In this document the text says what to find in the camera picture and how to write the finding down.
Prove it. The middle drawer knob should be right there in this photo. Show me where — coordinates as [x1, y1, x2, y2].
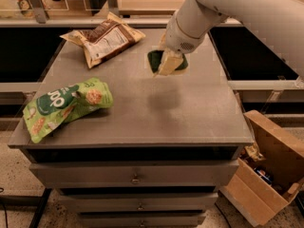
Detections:
[137, 203, 144, 211]

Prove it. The drawer knob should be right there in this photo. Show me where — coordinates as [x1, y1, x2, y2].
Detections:
[130, 175, 141, 184]
[137, 203, 144, 211]

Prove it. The green and yellow sponge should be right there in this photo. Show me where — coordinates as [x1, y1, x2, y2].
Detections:
[147, 50, 188, 73]

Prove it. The wooden shelf with metal posts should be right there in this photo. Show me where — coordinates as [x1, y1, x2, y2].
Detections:
[0, 0, 304, 29]

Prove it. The open cardboard box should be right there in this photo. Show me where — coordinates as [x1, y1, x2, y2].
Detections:
[220, 110, 304, 227]

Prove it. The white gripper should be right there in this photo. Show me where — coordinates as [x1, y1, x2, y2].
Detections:
[156, 11, 205, 76]

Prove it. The grey drawer cabinet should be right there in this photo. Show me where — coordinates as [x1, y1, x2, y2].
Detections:
[9, 29, 252, 228]

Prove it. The blue item in box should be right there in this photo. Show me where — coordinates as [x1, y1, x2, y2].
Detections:
[254, 168, 273, 185]

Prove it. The top drawer knob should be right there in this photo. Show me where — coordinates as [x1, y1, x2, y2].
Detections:
[130, 175, 141, 184]

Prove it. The green snack bag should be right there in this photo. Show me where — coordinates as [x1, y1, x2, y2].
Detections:
[23, 77, 113, 143]

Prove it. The brown chip bag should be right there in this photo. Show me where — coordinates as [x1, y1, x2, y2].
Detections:
[61, 12, 145, 68]

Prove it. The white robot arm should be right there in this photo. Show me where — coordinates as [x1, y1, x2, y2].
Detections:
[157, 0, 304, 77]

